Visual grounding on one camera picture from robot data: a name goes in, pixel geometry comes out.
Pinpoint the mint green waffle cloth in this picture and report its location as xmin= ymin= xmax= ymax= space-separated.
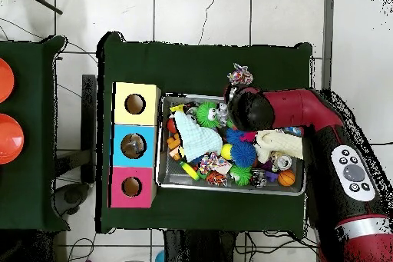
xmin=173 ymin=109 xmax=224 ymax=162

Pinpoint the orange striped tiger toy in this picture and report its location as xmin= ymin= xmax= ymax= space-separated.
xmin=206 ymin=171 xmax=230 ymax=187

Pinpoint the cream waffle cloth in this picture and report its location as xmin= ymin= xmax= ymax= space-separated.
xmin=253 ymin=128 xmax=305 ymax=164

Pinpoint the wooden box with three holes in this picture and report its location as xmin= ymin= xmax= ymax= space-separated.
xmin=109 ymin=81 xmax=162 ymax=209

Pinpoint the green fuzzy toy with eyes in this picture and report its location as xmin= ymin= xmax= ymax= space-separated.
xmin=195 ymin=101 xmax=225 ymax=129

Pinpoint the red ball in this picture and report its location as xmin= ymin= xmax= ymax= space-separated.
xmin=166 ymin=118 xmax=179 ymax=135

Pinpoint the orange plastic building block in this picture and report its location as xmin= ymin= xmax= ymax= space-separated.
xmin=165 ymin=134 xmax=185 ymax=162

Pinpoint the yellow cheese wedge toy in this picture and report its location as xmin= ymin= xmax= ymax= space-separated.
xmin=170 ymin=103 xmax=185 ymax=117

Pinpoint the yellow ball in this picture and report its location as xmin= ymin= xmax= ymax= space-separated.
xmin=220 ymin=144 xmax=235 ymax=161

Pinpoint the blue spiky ball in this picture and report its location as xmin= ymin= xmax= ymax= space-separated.
xmin=232 ymin=141 xmax=259 ymax=170

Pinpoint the crushed silver can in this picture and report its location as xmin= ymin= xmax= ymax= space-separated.
xmin=274 ymin=154 xmax=295 ymax=173

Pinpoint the small orange basketball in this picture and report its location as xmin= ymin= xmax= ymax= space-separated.
xmin=277 ymin=170 xmax=296 ymax=188

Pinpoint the side table with green cloth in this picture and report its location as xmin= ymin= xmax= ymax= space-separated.
xmin=0 ymin=35 xmax=68 ymax=234

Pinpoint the orange bowl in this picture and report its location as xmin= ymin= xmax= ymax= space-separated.
xmin=0 ymin=58 xmax=15 ymax=104
xmin=0 ymin=114 xmax=25 ymax=166

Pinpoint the black rod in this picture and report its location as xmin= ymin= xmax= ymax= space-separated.
xmin=17 ymin=0 xmax=64 ymax=15

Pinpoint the wire mesh bin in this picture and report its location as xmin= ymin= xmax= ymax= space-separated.
xmin=156 ymin=94 xmax=310 ymax=197

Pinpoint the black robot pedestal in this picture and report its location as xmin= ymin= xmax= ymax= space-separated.
xmin=163 ymin=230 xmax=239 ymax=262

